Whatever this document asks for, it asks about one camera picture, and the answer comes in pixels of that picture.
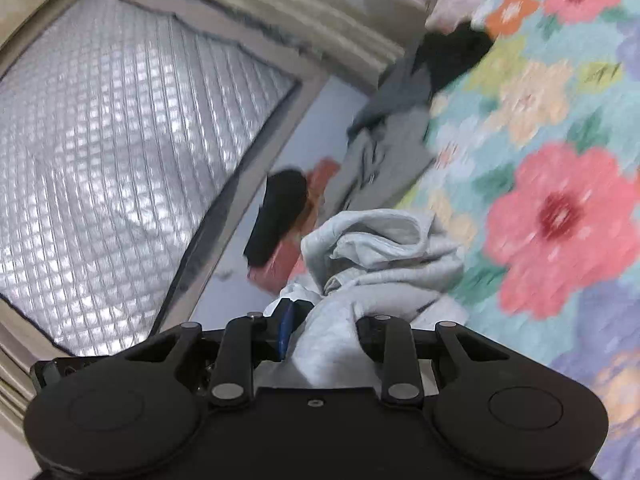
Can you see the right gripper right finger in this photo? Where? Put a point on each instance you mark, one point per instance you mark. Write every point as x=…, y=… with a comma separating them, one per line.
x=389, y=342

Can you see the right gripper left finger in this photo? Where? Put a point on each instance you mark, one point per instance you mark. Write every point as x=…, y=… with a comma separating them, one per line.
x=246, y=343

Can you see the light grey sweatshirt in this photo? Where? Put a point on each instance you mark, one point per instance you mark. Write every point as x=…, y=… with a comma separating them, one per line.
x=360, y=263

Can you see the black folded clothes on suitcase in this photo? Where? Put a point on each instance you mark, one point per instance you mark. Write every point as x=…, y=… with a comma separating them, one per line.
x=285, y=199

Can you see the pink red suitcase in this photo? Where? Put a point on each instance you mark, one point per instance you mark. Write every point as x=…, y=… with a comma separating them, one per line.
x=286, y=261

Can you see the grey polo shirt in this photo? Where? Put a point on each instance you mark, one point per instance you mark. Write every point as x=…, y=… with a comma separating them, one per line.
x=381, y=164

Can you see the floral bed quilt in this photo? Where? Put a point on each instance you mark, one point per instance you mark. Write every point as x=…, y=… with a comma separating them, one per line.
x=537, y=177

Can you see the dark grey garment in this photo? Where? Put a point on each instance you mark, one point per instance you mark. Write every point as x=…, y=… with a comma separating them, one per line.
x=407, y=82

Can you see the silver quilted window cover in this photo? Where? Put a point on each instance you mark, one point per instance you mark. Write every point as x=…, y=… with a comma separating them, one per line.
x=119, y=128

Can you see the black garment on bed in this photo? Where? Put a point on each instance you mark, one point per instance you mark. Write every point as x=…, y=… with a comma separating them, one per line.
x=446, y=57

